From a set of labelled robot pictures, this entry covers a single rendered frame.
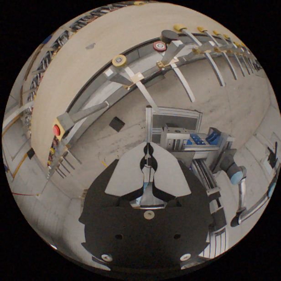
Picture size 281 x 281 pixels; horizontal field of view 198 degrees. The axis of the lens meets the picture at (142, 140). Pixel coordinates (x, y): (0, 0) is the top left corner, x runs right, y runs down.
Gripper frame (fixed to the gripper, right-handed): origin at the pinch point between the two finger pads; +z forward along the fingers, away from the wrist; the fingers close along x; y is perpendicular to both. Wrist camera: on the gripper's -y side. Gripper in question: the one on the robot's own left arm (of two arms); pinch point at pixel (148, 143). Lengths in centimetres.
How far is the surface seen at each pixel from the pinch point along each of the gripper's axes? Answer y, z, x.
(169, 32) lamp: -31.9, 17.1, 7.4
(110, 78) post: -11.3, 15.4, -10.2
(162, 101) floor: 7, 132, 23
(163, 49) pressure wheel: -36, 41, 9
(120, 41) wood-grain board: -44, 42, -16
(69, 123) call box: 1.0, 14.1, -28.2
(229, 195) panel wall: 157, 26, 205
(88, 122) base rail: 16, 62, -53
